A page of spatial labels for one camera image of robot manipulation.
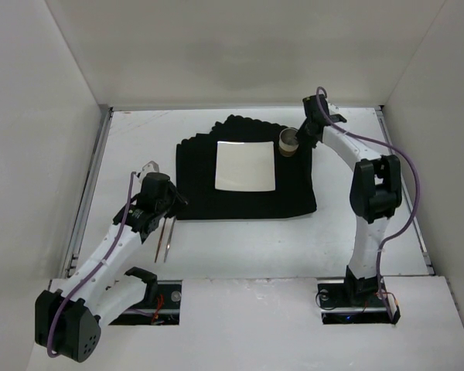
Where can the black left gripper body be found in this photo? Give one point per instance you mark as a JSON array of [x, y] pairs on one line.
[[170, 204]]

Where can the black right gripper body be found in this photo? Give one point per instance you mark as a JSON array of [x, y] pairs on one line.
[[305, 131]]

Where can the silver knife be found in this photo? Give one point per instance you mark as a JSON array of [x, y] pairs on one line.
[[169, 240]]

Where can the metal cup with cork base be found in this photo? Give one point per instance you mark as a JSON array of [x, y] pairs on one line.
[[288, 142]]

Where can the white square plate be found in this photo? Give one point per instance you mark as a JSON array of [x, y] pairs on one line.
[[245, 167]]

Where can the black cloth placemat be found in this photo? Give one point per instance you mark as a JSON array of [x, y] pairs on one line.
[[195, 175]]

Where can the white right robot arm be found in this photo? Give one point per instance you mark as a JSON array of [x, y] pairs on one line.
[[375, 194]]

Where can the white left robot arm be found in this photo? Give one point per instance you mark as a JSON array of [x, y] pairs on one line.
[[69, 320]]

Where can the copper fork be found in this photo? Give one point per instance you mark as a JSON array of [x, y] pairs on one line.
[[159, 245]]

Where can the aluminium table rail left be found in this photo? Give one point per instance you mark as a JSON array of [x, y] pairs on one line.
[[74, 245]]

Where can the aluminium table rail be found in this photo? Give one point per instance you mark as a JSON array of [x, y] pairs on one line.
[[406, 195], [74, 245]]

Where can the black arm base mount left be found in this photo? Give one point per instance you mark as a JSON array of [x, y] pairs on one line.
[[162, 311]]

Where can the aluminium table rail right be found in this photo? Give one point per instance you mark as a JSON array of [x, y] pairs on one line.
[[406, 195]]

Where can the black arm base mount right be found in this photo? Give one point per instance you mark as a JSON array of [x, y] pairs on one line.
[[338, 308]]

